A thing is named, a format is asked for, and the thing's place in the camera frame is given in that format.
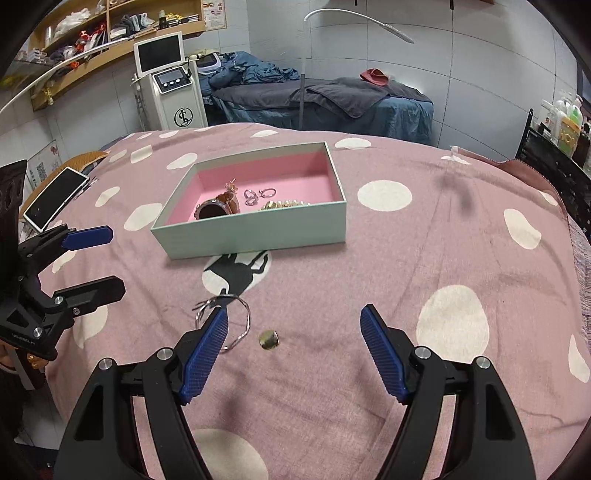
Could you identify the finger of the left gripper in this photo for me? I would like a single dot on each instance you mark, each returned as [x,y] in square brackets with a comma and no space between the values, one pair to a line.
[75,300]
[87,237]

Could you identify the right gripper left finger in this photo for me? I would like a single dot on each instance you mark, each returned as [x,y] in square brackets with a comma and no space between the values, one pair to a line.
[101,440]

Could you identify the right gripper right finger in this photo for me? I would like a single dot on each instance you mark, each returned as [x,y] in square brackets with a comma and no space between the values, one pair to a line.
[487,439]

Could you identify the white leather strap watch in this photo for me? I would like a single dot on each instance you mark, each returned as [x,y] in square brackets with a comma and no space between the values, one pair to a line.
[224,204]

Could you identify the gold square earring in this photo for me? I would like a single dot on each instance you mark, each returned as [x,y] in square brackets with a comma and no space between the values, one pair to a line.
[269,340]

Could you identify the silver hoop earrings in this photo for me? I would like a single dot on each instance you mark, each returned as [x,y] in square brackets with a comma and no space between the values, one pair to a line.
[252,197]

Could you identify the white tablet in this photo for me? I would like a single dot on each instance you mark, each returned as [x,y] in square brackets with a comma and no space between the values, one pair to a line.
[53,197]

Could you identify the pink polka dot bedspread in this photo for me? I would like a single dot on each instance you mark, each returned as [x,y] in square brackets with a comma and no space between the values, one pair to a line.
[468,257]

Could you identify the white beauty machine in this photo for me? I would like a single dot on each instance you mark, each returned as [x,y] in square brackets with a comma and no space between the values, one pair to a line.
[166,85]

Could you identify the mint box pink interior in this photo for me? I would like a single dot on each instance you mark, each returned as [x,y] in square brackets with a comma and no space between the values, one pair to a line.
[267,199]

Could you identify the black metal cart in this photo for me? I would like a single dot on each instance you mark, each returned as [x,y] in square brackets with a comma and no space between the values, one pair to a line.
[570,181]

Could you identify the blue crumpled bedding pile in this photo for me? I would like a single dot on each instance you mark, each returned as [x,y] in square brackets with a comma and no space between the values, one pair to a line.
[241,68]

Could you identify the massage bed dark blanket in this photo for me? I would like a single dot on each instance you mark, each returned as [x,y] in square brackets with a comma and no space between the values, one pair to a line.
[344,104]

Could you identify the green lotion bottle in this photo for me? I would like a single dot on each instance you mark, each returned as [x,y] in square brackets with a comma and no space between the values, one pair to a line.
[570,127]

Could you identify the red cloth on bed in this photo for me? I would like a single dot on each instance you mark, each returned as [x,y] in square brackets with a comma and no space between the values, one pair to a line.
[375,76]

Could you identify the wooden wall shelf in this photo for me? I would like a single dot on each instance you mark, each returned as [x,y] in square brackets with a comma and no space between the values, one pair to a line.
[113,27]

